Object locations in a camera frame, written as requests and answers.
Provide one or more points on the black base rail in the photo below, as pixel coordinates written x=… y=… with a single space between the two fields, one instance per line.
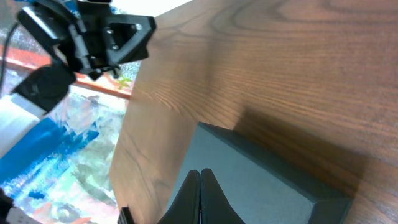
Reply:
x=125 y=216

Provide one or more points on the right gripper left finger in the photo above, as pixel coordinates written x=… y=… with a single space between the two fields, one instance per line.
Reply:
x=185 y=208

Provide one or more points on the dark green box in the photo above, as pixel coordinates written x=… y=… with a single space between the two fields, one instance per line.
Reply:
x=260 y=186

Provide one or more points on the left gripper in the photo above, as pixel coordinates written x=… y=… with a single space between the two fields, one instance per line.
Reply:
x=74 y=39

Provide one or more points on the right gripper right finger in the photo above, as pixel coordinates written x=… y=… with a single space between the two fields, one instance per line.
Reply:
x=215 y=208

